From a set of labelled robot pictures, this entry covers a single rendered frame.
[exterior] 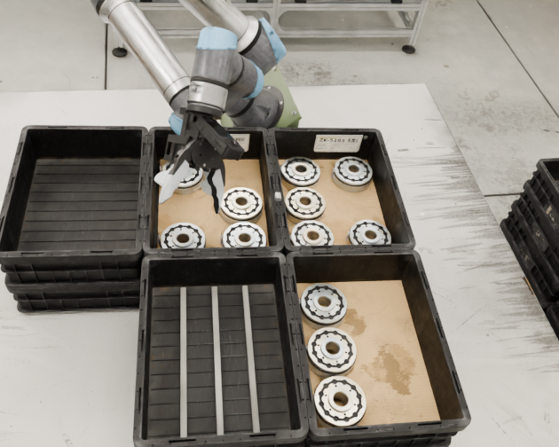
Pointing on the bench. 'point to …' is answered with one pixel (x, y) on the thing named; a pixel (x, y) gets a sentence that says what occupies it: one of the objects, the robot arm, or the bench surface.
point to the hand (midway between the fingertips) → (192, 210)
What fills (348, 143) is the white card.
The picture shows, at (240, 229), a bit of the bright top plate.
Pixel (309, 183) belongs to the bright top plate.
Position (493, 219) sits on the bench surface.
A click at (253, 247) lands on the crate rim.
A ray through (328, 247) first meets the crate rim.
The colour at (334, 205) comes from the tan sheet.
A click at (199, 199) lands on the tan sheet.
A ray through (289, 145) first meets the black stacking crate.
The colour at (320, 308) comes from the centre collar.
